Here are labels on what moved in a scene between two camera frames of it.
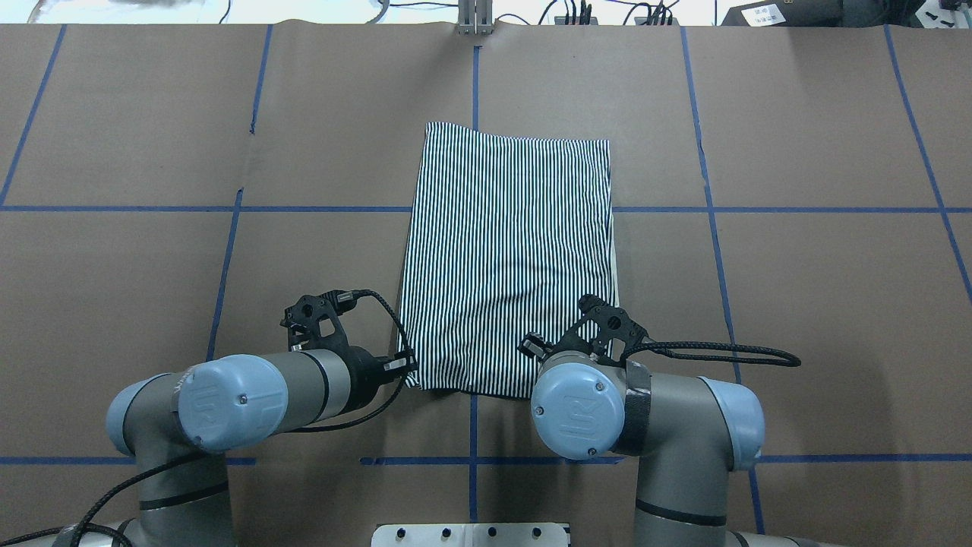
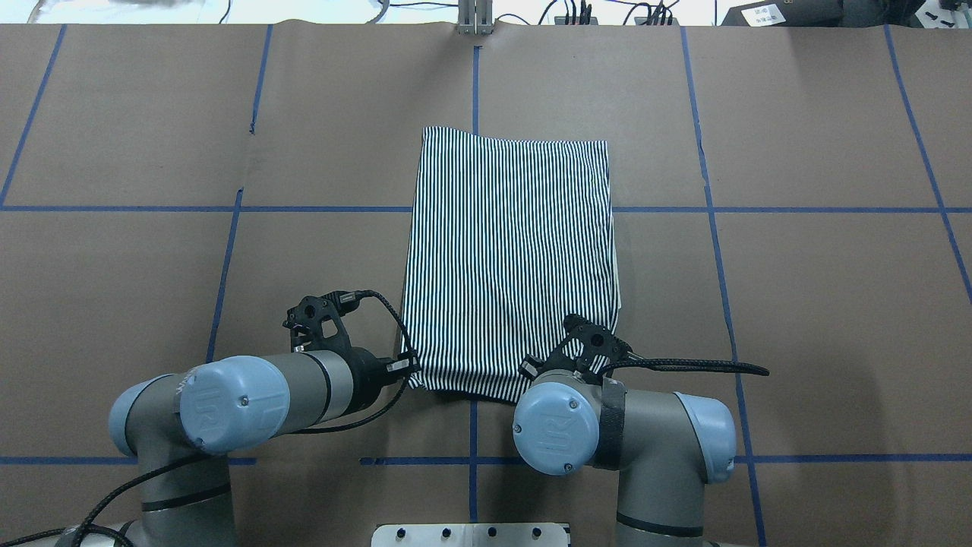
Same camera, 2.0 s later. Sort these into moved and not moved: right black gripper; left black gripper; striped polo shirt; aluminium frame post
Moved: right black gripper
Not moved: aluminium frame post; striped polo shirt; left black gripper
